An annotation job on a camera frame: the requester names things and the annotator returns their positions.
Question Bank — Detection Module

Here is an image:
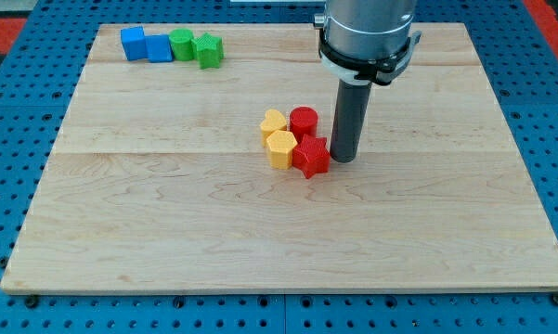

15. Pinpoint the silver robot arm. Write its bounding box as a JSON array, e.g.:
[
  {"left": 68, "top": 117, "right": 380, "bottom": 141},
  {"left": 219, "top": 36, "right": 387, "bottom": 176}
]
[{"left": 315, "top": 0, "right": 422, "bottom": 85}]

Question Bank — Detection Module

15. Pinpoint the yellow hexagon block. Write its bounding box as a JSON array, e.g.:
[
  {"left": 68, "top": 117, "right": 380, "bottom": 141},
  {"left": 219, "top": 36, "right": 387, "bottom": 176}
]
[{"left": 266, "top": 130, "right": 297, "bottom": 170}]

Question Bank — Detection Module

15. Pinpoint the red star block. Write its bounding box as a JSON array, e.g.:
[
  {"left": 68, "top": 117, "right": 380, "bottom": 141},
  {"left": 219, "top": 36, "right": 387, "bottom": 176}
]
[{"left": 292, "top": 134, "right": 331, "bottom": 179}]

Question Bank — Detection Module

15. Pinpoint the yellow heart block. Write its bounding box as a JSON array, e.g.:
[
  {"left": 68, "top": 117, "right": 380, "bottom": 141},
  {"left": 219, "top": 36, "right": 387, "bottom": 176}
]
[{"left": 259, "top": 109, "right": 287, "bottom": 147}]

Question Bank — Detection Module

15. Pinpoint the red cylinder block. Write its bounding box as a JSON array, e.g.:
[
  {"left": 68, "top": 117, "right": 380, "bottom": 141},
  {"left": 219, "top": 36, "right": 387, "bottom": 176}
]
[{"left": 289, "top": 106, "right": 318, "bottom": 142}]

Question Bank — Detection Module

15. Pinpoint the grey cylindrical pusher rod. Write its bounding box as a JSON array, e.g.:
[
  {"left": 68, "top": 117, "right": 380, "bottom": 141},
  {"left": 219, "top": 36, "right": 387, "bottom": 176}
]
[{"left": 330, "top": 81, "right": 371, "bottom": 163}]

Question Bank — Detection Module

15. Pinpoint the wooden board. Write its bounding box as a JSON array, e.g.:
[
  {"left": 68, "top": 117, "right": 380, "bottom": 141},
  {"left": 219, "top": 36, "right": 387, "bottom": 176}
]
[{"left": 0, "top": 23, "right": 558, "bottom": 295}]

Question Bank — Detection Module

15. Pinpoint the green star block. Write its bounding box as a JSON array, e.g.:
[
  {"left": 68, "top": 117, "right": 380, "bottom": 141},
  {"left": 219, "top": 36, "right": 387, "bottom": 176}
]
[{"left": 191, "top": 32, "right": 224, "bottom": 70}]

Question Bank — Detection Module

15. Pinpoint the green cylinder block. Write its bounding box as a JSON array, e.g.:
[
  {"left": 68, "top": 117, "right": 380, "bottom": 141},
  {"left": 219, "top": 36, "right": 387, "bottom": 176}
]
[{"left": 169, "top": 28, "right": 195, "bottom": 61}]

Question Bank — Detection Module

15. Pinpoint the blue cube block right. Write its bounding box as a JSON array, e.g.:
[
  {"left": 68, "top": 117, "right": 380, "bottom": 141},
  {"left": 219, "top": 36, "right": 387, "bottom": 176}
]
[{"left": 145, "top": 34, "right": 173, "bottom": 63}]

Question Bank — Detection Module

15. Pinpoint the blue cube block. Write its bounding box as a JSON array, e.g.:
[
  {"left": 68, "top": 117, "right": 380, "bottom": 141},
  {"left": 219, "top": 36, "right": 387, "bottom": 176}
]
[
  {"left": 120, "top": 26, "right": 148, "bottom": 61},
  {"left": 145, "top": 34, "right": 173, "bottom": 63}
]

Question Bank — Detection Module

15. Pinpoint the blue cube block left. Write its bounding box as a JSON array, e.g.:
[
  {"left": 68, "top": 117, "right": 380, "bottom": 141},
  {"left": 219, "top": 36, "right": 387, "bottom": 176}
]
[{"left": 120, "top": 26, "right": 148, "bottom": 61}]

